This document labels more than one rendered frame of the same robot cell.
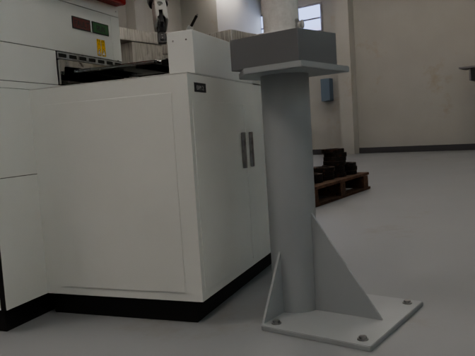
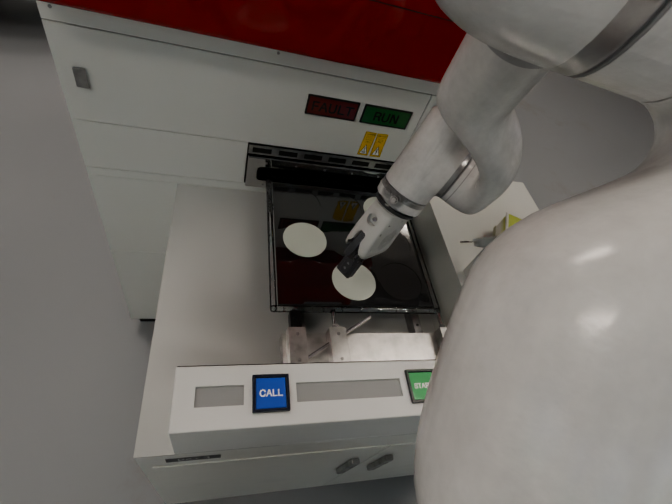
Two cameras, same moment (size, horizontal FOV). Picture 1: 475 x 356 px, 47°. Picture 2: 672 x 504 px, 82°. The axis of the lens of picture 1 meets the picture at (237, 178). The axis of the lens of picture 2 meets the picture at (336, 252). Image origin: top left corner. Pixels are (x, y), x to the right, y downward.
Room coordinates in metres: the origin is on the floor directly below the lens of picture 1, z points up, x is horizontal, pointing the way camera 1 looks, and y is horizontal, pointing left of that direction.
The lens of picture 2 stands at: (1.79, -0.03, 1.56)
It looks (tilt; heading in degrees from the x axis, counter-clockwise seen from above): 49 degrees down; 42
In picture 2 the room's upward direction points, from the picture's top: 24 degrees clockwise
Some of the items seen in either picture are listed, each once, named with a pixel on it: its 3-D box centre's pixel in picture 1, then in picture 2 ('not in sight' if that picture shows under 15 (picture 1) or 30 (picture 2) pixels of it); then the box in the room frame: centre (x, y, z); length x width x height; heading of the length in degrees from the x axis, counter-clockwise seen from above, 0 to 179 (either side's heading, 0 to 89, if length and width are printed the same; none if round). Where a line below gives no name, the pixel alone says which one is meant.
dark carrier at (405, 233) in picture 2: (138, 70); (348, 241); (2.26, 0.37, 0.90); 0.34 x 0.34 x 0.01; 68
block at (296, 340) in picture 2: not in sight; (297, 349); (2.03, 0.18, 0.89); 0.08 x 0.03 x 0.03; 68
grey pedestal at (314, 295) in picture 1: (318, 192); not in sight; (1.78, -0.26, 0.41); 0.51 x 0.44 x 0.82; 53
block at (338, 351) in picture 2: not in sight; (338, 348); (2.11, 0.15, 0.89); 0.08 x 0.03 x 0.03; 68
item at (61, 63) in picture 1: (93, 75); (330, 179); (2.32, 0.57, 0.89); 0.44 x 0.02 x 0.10; 158
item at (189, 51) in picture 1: (214, 61); (341, 402); (2.06, 0.06, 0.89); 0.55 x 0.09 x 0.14; 158
